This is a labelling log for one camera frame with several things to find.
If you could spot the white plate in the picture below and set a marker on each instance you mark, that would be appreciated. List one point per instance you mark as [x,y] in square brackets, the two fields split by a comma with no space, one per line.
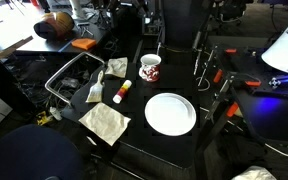
[170,114]

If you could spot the wooden paint brush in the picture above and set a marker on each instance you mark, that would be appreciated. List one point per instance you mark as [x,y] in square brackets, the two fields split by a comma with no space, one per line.
[95,92]

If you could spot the crumpled beige napkin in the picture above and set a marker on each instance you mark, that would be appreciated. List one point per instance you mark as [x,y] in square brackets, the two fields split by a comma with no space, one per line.
[117,67]
[107,123]

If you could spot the orange foam block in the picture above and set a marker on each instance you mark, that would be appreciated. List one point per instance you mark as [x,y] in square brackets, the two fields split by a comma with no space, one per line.
[83,43]

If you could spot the red enamel mug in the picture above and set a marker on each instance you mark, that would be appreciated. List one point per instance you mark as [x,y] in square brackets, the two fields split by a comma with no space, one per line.
[150,67]

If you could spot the white power adapter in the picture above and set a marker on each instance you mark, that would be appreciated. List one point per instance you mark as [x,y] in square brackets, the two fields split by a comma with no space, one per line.
[55,113]

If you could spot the crumpled beige napkin far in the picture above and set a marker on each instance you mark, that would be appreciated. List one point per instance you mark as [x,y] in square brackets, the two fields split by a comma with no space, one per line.
[117,67]

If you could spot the crumpled beige napkin near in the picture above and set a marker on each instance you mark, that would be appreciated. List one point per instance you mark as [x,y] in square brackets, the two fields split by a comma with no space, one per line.
[107,123]

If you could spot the glue stick bottle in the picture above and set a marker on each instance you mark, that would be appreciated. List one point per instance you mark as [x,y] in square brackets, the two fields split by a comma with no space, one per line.
[122,91]

